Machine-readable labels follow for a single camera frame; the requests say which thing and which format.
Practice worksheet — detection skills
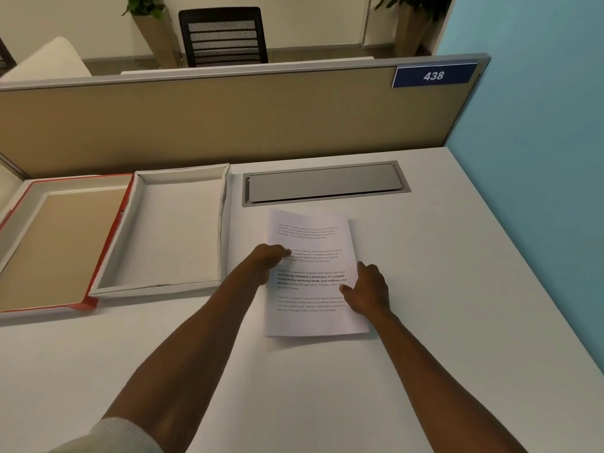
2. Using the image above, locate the white knit sleeve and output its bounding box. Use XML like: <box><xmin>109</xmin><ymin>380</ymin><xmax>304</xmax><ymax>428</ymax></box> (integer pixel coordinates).
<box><xmin>47</xmin><ymin>416</ymin><xmax>164</xmax><ymax>453</ymax></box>

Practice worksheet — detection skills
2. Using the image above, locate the white armchair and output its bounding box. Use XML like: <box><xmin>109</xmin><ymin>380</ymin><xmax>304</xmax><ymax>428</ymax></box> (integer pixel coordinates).
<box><xmin>0</xmin><ymin>36</ymin><xmax>92</xmax><ymax>83</ymax></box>

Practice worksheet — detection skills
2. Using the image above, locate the blue number sign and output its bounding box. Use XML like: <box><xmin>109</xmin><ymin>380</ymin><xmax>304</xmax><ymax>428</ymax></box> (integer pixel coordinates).
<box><xmin>391</xmin><ymin>62</ymin><xmax>479</xmax><ymax>89</ymax></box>

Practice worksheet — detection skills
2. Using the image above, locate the potted plant in tall planter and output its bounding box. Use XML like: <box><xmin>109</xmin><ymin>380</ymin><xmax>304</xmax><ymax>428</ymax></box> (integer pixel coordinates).
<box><xmin>121</xmin><ymin>0</ymin><xmax>183</xmax><ymax>70</ymax></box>
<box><xmin>375</xmin><ymin>0</ymin><xmax>455</xmax><ymax>58</ymax></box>

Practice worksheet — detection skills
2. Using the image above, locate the person's right hand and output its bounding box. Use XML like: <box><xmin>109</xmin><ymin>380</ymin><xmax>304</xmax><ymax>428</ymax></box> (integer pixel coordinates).
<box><xmin>340</xmin><ymin>261</ymin><xmax>392</xmax><ymax>320</ymax></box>

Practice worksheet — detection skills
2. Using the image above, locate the person's right forearm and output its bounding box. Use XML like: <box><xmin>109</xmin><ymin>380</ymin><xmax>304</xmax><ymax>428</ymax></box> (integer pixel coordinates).
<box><xmin>363</xmin><ymin>309</ymin><xmax>529</xmax><ymax>453</ymax></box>

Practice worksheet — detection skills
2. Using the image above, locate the white cardboard box tray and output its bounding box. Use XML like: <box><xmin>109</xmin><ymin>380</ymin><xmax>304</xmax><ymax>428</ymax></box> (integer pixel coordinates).
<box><xmin>88</xmin><ymin>163</ymin><xmax>232</xmax><ymax>298</ymax></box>

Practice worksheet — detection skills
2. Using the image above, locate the black mesh office chair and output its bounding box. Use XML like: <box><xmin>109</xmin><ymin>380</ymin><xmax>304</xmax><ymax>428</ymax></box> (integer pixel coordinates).
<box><xmin>178</xmin><ymin>7</ymin><xmax>269</xmax><ymax>69</ymax></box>

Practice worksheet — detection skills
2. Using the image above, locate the beige desk partition panel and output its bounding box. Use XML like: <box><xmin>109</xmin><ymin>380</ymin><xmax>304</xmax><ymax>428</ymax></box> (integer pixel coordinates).
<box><xmin>0</xmin><ymin>53</ymin><xmax>491</xmax><ymax>180</ymax></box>

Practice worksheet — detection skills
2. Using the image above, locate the person's left forearm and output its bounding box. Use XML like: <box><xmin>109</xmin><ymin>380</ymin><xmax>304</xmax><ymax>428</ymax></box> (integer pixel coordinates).
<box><xmin>101</xmin><ymin>271</ymin><xmax>265</xmax><ymax>453</ymax></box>

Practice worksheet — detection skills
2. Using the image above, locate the person's left hand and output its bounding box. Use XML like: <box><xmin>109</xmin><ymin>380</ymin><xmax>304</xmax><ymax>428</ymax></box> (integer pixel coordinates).
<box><xmin>238</xmin><ymin>243</ymin><xmax>293</xmax><ymax>287</ymax></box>

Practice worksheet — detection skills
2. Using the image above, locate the grey desk cable cover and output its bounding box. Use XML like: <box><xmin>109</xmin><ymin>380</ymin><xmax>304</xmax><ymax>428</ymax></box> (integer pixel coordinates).
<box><xmin>242</xmin><ymin>160</ymin><xmax>411</xmax><ymax>208</ymax></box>

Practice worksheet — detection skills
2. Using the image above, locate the printed white paper sheet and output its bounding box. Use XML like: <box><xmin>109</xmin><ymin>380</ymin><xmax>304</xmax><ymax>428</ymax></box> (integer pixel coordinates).
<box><xmin>264</xmin><ymin>209</ymin><xmax>371</xmax><ymax>338</ymax></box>

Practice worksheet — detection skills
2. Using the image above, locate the red-edged cardboard box lid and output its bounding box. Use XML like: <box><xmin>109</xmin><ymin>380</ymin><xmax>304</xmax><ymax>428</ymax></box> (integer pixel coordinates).
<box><xmin>0</xmin><ymin>173</ymin><xmax>135</xmax><ymax>319</ymax></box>

